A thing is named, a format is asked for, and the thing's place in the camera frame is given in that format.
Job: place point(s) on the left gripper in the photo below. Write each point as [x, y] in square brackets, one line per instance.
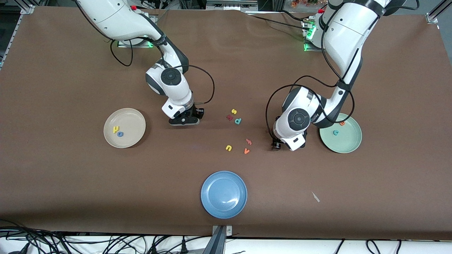
[276, 144]

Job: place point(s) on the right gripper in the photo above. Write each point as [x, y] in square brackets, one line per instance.
[196, 112]

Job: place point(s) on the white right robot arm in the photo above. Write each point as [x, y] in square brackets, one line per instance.
[116, 17]

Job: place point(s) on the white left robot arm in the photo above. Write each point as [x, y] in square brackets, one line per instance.
[346, 31]

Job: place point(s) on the brown table cover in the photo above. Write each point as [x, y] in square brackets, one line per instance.
[226, 70]

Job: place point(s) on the white paper scrap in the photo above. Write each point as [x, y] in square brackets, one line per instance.
[315, 197]

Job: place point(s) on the beige brown plate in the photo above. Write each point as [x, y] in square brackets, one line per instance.
[130, 120]

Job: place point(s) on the green plate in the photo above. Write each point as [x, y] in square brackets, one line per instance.
[348, 139]

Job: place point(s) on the blue plate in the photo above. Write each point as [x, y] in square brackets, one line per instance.
[224, 194]

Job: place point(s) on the silver device box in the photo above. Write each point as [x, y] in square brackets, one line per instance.
[229, 5]

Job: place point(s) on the orange artificial flowers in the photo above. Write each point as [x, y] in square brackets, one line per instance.
[303, 2]

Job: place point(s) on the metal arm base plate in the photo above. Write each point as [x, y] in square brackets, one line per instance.
[310, 49]
[123, 44]

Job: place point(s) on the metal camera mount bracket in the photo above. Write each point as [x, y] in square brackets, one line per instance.
[217, 243]

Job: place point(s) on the aluminium frame profile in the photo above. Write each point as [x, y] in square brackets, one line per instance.
[27, 9]
[432, 17]

